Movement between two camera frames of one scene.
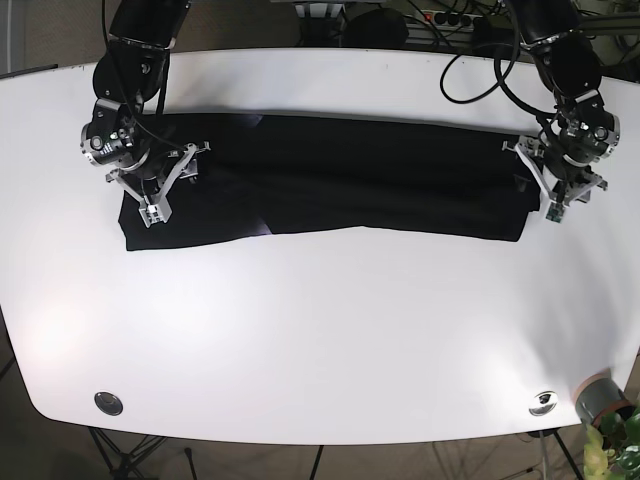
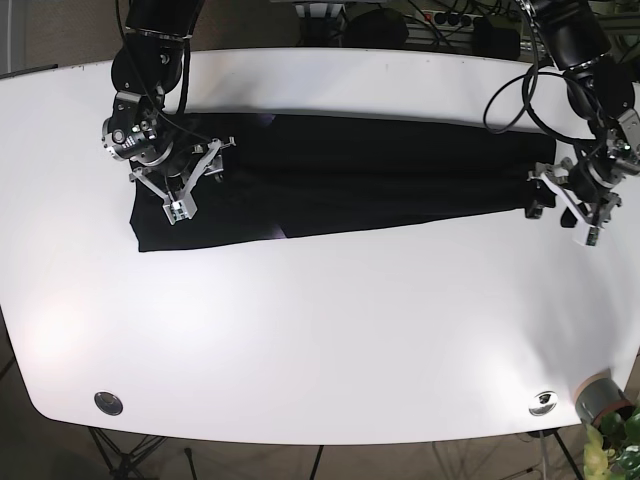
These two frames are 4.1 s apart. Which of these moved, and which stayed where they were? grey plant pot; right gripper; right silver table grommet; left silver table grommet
Moved: right gripper
Stayed: grey plant pot; right silver table grommet; left silver table grommet
